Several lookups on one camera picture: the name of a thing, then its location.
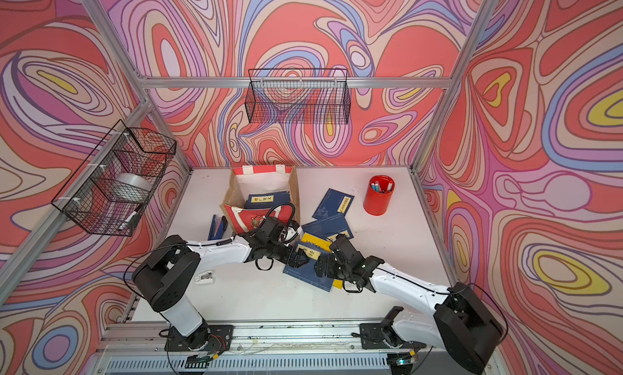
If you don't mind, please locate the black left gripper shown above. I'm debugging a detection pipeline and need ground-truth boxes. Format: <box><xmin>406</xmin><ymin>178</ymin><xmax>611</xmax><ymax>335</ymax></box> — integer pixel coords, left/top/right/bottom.
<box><xmin>265</xmin><ymin>240</ymin><xmax>312</xmax><ymax>269</ymax></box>

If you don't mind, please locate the navy book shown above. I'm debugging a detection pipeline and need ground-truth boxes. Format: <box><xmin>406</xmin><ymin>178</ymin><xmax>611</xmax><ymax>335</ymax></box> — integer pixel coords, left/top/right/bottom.
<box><xmin>312</xmin><ymin>188</ymin><xmax>355</xmax><ymax>220</ymax></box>
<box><xmin>244</xmin><ymin>191</ymin><xmax>291</xmax><ymax>209</ymax></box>
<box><xmin>303</xmin><ymin>214</ymin><xmax>354</xmax><ymax>241</ymax></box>
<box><xmin>283</xmin><ymin>242</ymin><xmax>334</xmax><ymax>292</ymax></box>

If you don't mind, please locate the yellow illustrated book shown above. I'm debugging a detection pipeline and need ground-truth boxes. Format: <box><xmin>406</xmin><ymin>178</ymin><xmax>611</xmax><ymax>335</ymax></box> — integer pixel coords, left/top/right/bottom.
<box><xmin>302</xmin><ymin>233</ymin><xmax>343</xmax><ymax>290</ymax></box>

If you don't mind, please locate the red beige canvas tote bag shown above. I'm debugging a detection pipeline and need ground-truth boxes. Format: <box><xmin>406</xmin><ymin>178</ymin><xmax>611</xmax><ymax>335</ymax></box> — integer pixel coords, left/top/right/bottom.
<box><xmin>221</xmin><ymin>165</ymin><xmax>299</xmax><ymax>234</ymax></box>

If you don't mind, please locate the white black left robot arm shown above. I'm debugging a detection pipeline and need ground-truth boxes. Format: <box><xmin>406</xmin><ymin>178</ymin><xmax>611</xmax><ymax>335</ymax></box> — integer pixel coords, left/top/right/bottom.
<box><xmin>131</xmin><ymin>217</ymin><xmax>310</xmax><ymax>354</ymax></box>

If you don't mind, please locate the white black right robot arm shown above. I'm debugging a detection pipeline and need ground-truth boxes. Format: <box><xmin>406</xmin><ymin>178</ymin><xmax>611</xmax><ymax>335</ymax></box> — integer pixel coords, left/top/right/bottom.
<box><xmin>314</xmin><ymin>235</ymin><xmax>506</xmax><ymax>374</ymax></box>

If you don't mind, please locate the red pen holder cup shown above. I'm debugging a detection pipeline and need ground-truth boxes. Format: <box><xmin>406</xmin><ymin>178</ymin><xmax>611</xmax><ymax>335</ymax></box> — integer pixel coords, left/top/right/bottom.
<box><xmin>363</xmin><ymin>175</ymin><xmax>395</xmax><ymax>216</ymax></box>

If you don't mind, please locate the small white stapler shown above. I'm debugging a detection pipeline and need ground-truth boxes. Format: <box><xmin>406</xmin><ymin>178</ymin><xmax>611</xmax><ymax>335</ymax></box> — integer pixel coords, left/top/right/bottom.
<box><xmin>194</xmin><ymin>270</ymin><xmax>215</xmax><ymax>285</ymax></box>

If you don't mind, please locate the green circuit board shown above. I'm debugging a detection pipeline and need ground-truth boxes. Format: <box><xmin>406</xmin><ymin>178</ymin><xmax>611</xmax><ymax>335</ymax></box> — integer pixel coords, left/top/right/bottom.
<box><xmin>185</xmin><ymin>355</ymin><xmax>218</xmax><ymax>369</ymax></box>

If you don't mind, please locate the white marker in basket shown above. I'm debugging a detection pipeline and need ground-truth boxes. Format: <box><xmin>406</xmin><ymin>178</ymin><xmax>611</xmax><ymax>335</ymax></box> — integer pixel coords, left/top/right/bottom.
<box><xmin>118</xmin><ymin>210</ymin><xmax>140</xmax><ymax>233</ymax></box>

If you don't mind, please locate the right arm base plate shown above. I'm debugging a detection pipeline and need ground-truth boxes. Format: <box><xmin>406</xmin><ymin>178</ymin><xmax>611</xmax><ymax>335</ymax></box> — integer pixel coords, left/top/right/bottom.
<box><xmin>353</xmin><ymin>323</ymin><xmax>427</xmax><ymax>352</ymax></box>

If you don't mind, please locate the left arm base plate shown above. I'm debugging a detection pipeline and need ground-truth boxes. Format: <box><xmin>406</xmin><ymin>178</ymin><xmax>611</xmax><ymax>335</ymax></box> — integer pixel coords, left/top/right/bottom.
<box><xmin>165</xmin><ymin>325</ymin><xmax>234</xmax><ymax>354</ymax></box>

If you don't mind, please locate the black wire basket back wall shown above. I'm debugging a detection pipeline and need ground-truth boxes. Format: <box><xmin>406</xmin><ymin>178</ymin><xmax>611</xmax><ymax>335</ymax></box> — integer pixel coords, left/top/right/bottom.
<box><xmin>244</xmin><ymin>68</ymin><xmax>351</xmax><ymax>126</ymax></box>

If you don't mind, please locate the black wire basket wall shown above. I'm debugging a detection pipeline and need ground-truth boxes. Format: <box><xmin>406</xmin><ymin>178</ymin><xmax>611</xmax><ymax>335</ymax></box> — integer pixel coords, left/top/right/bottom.
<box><xmin>244</xmin><ymin>68</ymin><xmax>351</xmax><ymax>126</ymax></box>
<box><xmin>51</xmin><ymin>121</ymin><xmax>177</xmax><ymax>237</ymax></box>

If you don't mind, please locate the black wire basket left wall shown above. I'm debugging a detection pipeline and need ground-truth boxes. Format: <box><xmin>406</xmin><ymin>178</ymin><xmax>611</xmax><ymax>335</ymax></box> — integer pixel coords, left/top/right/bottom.
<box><xmin>51</xmin><ymin>121</ymin><xmax>177</xmax><ymax>237</ymax></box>

